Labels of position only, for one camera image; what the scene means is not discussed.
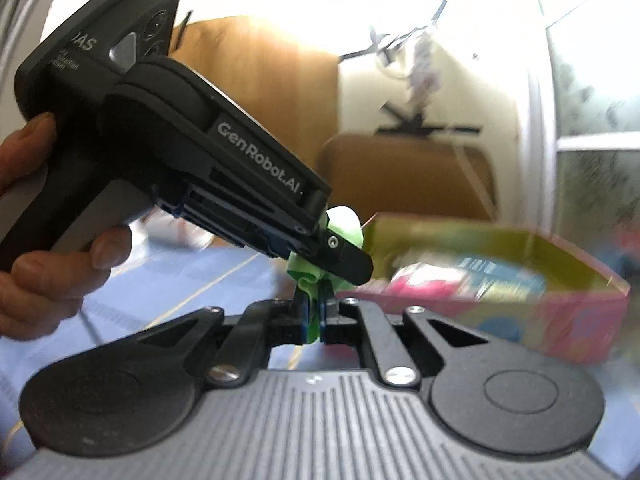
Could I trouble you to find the gold tin box pink outside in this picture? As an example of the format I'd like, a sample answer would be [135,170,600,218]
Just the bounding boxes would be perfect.
[335,211,632,365]

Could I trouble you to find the white power strip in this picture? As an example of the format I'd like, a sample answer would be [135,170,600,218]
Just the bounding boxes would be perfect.
[405,30,446,111]

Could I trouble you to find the brown cardboard sheet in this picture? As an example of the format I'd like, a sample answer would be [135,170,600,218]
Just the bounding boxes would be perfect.
[170,16,341,201]

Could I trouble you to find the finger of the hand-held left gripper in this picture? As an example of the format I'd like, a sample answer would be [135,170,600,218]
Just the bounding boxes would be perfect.
[299,229,374,286]

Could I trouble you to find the green soft toy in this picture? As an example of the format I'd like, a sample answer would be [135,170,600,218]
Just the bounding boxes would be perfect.
[286,206,365,343]

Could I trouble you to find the blue patterned sheet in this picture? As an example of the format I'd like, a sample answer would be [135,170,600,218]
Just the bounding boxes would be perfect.
[0,240,301,371]

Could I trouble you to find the frosted glass door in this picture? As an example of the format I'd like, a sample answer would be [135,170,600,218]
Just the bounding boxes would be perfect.
[545,10,640,281]

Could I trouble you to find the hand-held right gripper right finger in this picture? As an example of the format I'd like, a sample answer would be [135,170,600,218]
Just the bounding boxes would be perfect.
[317,280,491,388]

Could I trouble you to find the blue packet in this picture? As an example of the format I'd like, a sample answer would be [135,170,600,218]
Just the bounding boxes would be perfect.
[460,255,548,303]

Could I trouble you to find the pink packet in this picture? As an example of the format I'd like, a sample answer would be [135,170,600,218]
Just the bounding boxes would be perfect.
[390,262,481,301]

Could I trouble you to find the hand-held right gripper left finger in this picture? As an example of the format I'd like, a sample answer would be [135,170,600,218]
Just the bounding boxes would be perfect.
[137,280,311,388]

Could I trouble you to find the person's left hand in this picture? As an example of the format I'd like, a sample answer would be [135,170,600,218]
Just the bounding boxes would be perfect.
[0,112,135,342]

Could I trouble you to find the black tape strips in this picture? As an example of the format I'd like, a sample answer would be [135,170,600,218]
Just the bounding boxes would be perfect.
[375,102,483,136]

